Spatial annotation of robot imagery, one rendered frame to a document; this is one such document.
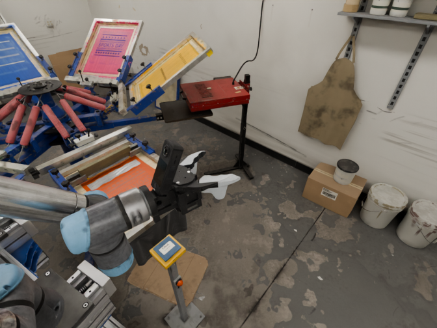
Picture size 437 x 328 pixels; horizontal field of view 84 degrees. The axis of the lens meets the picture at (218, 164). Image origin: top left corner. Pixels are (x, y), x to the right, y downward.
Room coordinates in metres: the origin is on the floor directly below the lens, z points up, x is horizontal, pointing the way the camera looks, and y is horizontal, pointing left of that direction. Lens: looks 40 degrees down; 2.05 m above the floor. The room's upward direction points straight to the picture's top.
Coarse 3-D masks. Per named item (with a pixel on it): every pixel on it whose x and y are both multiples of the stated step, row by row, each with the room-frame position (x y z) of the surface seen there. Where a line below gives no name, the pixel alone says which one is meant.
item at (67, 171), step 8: (120, 144) 1.49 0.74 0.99; (128, 144) 1.53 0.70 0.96; (104, 152) 1.39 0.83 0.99; (144, 152) 1.40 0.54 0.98; (88, 160) 1.30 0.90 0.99; (72, 168) 1.22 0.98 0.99; (64, 176) 1.17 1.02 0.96; (160, 216) 0.83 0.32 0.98; (144, 224) 0.77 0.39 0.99; (152, 224) 0.79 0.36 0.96; (128, 232) 0.72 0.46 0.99; (136, 232) 0.72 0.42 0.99; (128, 240) 0.68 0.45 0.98
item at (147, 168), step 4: (136, 156) 1.39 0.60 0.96; (128, 160) 1.34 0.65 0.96; (132, 160) 1.34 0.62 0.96; (140, 160) 1.34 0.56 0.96; (120, 164) 1.30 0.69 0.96; (124, 164) 1.30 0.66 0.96; (140, 164) 1.30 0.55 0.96; (144, 164) 1.30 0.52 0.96; (112, 168) 1.26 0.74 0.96; (116, 168) 1.26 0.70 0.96; (132, 168) 1.26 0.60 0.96; (144, 168) 1.26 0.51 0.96; (148, 168) 1.26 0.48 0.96; (152, 168) 1.26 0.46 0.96; (124, 172) 1.21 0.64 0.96; (148, 172) 1.21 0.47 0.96; (152, 172) 1.21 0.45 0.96
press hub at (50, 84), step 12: (36, 84) 1.79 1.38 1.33; (48, 84) 1.86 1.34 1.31; (60, 84) 1.86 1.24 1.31; (48, 96) 1.80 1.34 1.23; (60, 108) 1.85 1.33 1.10; (36, 120) 1.81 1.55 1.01; (48, 120) 1.73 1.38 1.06; (60, 120) 1.75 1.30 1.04; (48, 132) 1.63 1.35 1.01; (60, 144) 1.63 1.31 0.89
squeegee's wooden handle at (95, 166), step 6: (120, 150) 1.32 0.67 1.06; (126, 150) 1.35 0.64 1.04; (108, 156) 1.25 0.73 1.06; (114, 156) 1.28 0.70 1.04; (120, 156) 1.31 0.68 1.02; (96, 162) 1.19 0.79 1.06; (102, 162) 1.21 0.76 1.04; (108, 162) 1.24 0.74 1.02; (114, 162) 1.27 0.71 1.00; (84, 168) 1.14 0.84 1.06; (90, 168) 1.16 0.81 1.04; (96, 168) 1.18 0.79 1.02; (102, 168) 1.20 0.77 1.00; (84, 174) 1.12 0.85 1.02; (90, 174) 1.14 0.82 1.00
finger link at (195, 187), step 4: (196, 180) 0.37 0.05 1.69; (188, 184) 0.36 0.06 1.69; (192, 184) 0.36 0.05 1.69; (196, 184) 0.36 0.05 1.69; (200, 184) 0.36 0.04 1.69; (204, 184) 0.36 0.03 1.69; (208, 184) 0.36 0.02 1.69; (212, 184) 0.36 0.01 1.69; (216, 184) 0.36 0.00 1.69; (184, 188) 0.35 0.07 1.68; (188, 188) 0.35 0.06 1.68; (192, 188) 0.35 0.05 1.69; (196, 188) 0.35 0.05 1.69; (200, 188) 0.35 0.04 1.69; (204, 188) 0.35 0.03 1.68; (208, 188) 0.36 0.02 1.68; (192, 192) 0.35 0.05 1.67; (196, 192) 0.35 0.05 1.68
